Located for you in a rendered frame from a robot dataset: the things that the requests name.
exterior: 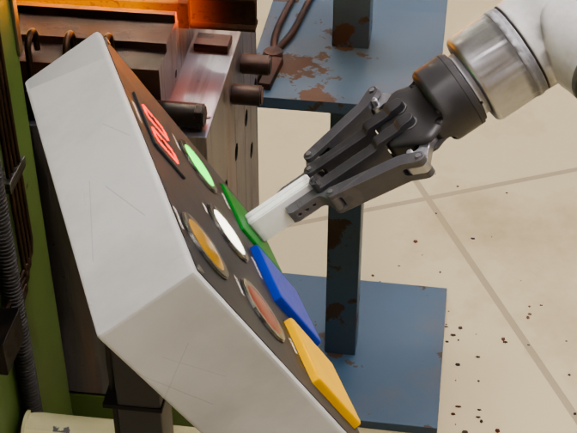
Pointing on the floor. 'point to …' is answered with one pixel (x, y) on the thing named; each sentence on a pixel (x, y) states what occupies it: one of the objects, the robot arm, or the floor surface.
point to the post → (128, 423)
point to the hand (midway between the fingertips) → (284, 208)
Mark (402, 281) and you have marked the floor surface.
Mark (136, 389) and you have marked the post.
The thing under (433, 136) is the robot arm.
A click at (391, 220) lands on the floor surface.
